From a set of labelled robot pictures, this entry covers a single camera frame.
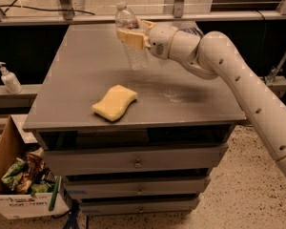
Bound top grey drawer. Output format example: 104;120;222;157
44;143;228;176

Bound black cable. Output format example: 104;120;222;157
0;5;96;16

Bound cardboard box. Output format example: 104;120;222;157
0;114;71;219

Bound metal frame rail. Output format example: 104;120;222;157
0;10;286;27

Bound clear plastic water bottle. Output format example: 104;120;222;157
115;2;148;71

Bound green marker pen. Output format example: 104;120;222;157
49;176;61;212

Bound green snack bag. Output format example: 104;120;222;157
1;157;26;191

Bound brown snack bag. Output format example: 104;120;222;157
16;153;44;195

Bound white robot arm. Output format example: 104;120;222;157
116;20;286;177

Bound grey drawer cabinet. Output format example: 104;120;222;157
24;24;245;207

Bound middle grey drawer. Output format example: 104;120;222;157
65;176;211;199

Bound blue chip bag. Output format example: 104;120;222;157
180;28;204;38

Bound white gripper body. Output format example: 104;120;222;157
148;26;178;60

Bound yellow sponge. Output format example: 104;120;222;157
92;85;137;122

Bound white pump soap dispenser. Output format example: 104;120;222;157
0;62;23;94

